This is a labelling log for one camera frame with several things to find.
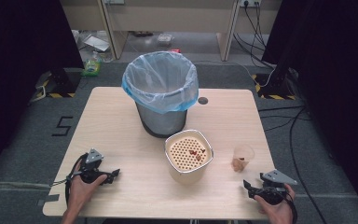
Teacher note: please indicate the brown tea residue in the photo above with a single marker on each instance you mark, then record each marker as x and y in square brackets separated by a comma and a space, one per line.
[196, 154]

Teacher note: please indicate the grey metal trash bin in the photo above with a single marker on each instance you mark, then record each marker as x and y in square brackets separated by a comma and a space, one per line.
[163, 121]

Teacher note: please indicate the black curtain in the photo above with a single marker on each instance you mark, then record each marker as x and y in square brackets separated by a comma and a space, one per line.
[15, 62]
[335, 77]

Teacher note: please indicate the blue plastic bin liner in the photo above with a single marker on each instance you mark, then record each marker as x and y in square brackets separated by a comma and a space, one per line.
[160, 82]

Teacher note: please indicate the person's left hand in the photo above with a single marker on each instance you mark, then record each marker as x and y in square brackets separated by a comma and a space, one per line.
[82, 191]

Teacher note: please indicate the clear plastic bag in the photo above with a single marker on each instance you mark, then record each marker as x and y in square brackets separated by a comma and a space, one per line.
[94, 42]

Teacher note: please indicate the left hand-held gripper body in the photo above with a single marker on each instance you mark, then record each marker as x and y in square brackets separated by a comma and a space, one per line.
[90, 168]

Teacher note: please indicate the clear plastic box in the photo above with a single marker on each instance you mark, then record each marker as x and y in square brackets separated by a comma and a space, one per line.
[165, 39]

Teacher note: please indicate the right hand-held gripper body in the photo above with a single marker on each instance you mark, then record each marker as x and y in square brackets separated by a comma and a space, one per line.
[273, 189]

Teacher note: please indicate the clear plastic cup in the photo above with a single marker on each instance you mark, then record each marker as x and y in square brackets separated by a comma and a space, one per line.
[242, 158]

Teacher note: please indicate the green packet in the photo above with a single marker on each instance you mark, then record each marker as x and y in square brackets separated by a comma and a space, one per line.
[91, 67]

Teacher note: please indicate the beige container with perforated strainer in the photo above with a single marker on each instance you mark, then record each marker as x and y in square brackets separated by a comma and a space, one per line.
[188, 155]

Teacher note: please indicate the person's right hand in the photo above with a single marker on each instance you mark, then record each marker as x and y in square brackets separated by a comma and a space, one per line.
[278, 213]

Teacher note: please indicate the beige office desk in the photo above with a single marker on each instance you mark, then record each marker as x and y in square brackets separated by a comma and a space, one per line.
[174, 15]

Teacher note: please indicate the white wall socket strip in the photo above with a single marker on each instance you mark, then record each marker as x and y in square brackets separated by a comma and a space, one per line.
[250, 2]

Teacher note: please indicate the black metal stand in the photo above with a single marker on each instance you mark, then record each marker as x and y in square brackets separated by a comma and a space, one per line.
[62, 81]
[276, 81]

